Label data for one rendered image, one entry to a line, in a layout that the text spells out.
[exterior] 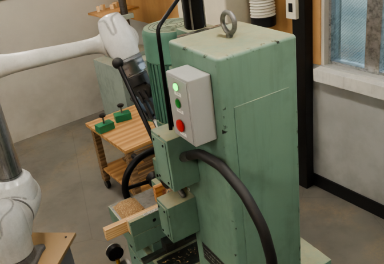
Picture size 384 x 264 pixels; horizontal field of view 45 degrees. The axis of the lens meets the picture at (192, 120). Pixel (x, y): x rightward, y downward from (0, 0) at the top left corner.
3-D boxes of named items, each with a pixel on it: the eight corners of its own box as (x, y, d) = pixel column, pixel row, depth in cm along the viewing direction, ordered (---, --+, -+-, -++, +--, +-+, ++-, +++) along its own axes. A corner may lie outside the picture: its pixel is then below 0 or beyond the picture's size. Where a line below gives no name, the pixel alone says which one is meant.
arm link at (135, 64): (129, 58, 149) (137, 75, 151) (145, 50, 156) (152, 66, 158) (110, 66, 155) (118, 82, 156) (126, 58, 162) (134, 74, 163)
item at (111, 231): (267, 164, 174) (267, 155, 172) (271, 166, 172) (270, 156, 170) (105, 238, 146) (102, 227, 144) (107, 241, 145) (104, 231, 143)
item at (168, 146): (183, 167, 130) (176, 119, 124) (200, 181, 123) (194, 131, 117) (156, 178, 127) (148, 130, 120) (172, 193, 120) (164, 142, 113)
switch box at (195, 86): (195, 124, 115) (187, 63, 108) (218, 139, 107) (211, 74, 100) (174, 133, 112) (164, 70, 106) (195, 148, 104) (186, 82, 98)
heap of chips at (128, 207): (134, 197, 164) (132, 191, 163) (150, 214, 154) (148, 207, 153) (112, 207, 161) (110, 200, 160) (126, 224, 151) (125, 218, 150)
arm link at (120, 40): (141, 52, 150) (143, 50, 163) (120, 7, 147) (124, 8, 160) (111, 66, 151) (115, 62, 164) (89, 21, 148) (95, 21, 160)
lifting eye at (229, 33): (225, 34, 112) (222, 7, 110) (240, 38, 108) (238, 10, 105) (219, 35, 112) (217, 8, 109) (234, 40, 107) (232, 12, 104)
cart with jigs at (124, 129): (173, 154, 373) (162, 79, 346) (218, 181, 330) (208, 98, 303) (99, 187, 341) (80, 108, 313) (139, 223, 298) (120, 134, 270)
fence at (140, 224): (278, 166, 171) (278, 154, 169) (281, 168, 170) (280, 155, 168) (131, 235, 146) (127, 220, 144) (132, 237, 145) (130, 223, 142)
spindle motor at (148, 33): (194, 105, 157) (182, 14, 144) (223, 122, 143) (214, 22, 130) (147, 122, 150) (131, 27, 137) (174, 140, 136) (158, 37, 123)
